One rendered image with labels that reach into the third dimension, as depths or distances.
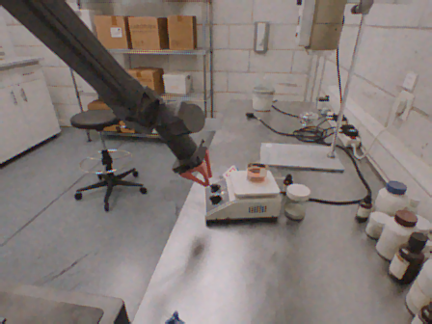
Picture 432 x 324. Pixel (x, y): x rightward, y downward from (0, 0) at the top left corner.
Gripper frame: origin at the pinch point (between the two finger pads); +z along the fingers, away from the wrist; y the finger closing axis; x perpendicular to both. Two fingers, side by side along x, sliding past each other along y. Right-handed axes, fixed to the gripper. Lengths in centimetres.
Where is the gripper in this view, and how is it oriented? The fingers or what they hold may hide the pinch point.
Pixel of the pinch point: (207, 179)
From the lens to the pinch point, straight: 66.1
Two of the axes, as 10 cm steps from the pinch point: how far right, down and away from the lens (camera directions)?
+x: -8.5, 3.4, 4.1
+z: 5.1, 7.3, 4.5
